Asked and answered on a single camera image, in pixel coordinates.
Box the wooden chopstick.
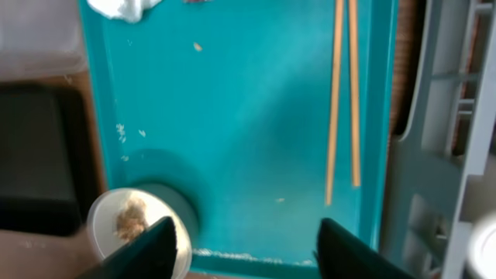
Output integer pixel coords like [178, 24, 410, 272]
[348, 0, 361, 187]
[325, 0, 344, 206]

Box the grey bowl with rice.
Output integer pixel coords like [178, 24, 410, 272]
[87, 183, 198, 278]

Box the clear plastic bin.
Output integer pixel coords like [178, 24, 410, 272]
[1, 0, 88, 81]

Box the black plastic tray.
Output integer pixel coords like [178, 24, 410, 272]
[1, 83, 99, 236]

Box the grey dishwasher rack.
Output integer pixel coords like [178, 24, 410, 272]
[381, 1, 495, 278]

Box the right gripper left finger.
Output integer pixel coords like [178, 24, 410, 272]
[78, 217, 177, 279]

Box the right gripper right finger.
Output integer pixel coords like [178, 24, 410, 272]
[315, 218, 413, 279]

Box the white plastic cup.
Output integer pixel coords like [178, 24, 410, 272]
[467, 212, 496, 279]

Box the teal serving tray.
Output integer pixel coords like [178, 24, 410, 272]
[80, 0, 398, 278]

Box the crumpled white tissue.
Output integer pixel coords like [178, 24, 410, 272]
[86, 0, 162, 23]

